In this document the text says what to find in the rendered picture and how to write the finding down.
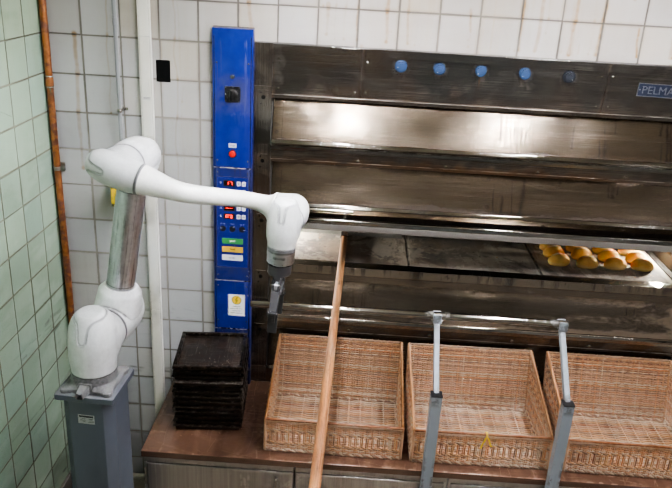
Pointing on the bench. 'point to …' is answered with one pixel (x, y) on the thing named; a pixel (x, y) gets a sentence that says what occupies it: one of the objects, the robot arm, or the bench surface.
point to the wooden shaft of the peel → (327, 375)
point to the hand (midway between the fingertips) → (274, 319)
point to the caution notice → (236, 305)
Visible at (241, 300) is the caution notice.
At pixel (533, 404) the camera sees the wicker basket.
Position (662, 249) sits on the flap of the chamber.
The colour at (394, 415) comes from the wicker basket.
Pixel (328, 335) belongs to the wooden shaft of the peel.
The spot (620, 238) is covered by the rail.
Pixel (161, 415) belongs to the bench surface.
